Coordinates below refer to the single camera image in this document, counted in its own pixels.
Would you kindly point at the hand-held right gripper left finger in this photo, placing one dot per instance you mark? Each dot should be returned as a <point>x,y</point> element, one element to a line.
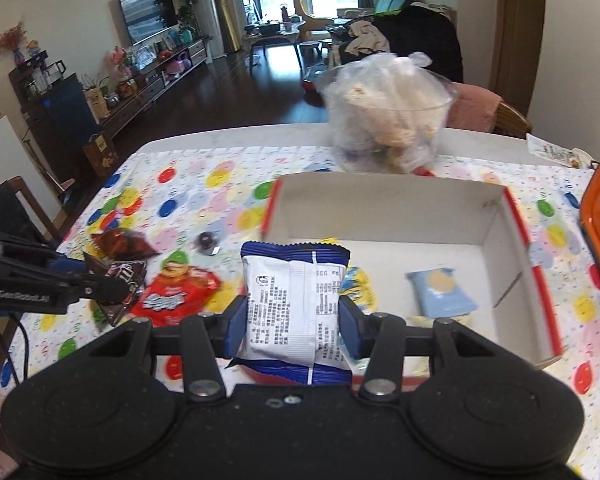
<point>236,325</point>

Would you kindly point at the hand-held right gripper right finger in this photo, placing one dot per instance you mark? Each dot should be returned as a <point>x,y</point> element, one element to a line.
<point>351,330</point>

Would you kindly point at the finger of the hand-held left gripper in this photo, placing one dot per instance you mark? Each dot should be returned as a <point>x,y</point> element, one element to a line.
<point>100,290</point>
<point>70,266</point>

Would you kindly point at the dark brown candy packet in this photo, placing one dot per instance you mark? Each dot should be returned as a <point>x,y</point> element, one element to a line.
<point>120,285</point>

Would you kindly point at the brown foil snack bag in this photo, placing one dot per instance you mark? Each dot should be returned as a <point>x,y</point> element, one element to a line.
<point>122,244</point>

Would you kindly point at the blue white snack packet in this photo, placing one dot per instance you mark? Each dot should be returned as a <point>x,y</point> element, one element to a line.
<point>290,305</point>

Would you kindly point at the red chips bag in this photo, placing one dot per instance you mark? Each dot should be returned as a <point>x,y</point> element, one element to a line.
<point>175,300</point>

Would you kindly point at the light blue biscuit packet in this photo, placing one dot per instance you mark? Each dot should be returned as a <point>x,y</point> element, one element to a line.
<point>442,292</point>

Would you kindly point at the red cardboard box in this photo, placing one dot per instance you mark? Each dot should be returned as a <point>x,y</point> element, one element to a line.
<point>430,210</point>

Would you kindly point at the clear container with bagged snacks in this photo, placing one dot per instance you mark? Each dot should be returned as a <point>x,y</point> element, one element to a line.
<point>390,110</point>

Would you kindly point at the dark wooden chair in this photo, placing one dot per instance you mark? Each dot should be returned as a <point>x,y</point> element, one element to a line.
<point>10,210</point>

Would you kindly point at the small round dark candy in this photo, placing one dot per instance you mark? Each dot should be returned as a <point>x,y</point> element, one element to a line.
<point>207,242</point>

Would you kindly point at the brown paper bag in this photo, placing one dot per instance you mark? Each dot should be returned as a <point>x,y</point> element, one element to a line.
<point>101,154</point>

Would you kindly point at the balloon print tablecloth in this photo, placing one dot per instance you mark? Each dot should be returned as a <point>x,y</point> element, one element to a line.
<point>190,195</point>

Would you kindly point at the dark side cabinet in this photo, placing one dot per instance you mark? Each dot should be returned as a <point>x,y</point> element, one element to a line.
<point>55,125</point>

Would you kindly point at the long television cabinet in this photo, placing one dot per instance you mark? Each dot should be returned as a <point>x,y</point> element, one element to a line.
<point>145,85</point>

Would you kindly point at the dried flowers in vase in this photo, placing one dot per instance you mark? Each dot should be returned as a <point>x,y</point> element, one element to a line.
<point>10,42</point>

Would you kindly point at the flat screen television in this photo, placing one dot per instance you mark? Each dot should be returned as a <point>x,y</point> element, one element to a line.
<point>147,15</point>

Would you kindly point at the green potted plant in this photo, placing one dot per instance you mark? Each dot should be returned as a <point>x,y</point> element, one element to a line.
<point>190,2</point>

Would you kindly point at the round coffee table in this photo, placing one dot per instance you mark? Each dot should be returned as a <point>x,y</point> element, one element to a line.
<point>272,37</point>

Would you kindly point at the white tower air conditioner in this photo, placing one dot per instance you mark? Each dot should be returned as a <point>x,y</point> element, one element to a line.
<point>206,10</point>

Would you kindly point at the sofa with dark clothes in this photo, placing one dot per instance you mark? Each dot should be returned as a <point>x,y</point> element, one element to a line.
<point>420,35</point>

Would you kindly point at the wooden giraffe figure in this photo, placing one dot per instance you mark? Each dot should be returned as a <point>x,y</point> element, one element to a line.
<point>305,10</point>

